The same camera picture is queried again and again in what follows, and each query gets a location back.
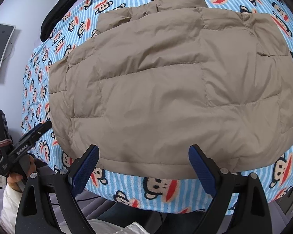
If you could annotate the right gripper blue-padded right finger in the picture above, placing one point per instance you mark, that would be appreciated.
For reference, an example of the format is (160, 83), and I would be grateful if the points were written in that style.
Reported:
(251, 214)

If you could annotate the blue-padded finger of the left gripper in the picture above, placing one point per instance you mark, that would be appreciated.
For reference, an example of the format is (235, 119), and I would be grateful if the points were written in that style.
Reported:
(1, 131)
(34, 135)

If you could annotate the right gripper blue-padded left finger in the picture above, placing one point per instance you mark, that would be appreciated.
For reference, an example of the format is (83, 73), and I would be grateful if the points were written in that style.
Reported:
(35, 212)

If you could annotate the beige puffer down jacket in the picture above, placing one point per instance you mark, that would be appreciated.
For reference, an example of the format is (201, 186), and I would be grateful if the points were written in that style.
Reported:
(163, 76)

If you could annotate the white sleeve forearm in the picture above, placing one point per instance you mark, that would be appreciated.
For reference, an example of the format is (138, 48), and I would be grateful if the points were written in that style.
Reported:
(10, 203)

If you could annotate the person's left hand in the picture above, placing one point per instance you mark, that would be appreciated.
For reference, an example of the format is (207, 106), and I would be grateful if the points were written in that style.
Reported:
(14, 178)

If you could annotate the blue striped monkey print blanket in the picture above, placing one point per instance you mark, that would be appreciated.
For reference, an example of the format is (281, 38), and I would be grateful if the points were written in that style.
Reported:
(79, 25)

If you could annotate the black folded garment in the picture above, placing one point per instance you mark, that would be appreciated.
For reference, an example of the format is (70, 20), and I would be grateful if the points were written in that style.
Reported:
(54, 16)

